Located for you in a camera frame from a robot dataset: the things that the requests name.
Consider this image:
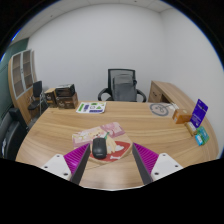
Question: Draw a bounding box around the dark box stack top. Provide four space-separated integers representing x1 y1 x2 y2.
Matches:
55 84 75 97

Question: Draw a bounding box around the wooden side desk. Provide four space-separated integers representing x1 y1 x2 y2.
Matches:
148 81 195 112

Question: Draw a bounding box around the brown cardboard box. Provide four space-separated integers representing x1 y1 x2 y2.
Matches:
56 94 78 109

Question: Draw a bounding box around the cartoon printed mouse pad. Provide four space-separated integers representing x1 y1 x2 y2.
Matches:
72 122 132 164

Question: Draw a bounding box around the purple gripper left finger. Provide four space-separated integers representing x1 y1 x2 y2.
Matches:
42 144 90 184

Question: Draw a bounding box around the black leather armchair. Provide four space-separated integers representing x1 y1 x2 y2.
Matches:
0 108 29 161

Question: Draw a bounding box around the black chair by cabinet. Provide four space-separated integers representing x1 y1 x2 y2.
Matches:
28 81 48 114

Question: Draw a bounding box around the white green paper sheet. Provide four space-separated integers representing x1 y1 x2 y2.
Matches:
76 102 106 114

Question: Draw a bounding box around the grey mesh office chair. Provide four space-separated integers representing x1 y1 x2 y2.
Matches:
98 69 146 102

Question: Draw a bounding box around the small brown box left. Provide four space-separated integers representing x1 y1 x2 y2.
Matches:
44 88 57 108

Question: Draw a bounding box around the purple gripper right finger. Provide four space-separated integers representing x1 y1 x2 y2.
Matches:
132 143 182 185

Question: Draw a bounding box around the orange small box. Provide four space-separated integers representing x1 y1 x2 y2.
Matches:
173 109 191 124

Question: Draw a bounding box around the yellow small box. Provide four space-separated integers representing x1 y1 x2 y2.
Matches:
185 122 197 136

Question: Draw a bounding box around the purple standing sign card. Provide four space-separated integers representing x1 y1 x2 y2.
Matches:
190 100 208 128

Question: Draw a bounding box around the black computer mouse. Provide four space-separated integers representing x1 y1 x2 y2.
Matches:
92 138 107 159

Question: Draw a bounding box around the green blue packet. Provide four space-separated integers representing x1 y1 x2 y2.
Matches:
195 126 209 146

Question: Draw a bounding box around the wooden bookcase cabinet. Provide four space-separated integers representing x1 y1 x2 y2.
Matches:
8 49 37 122

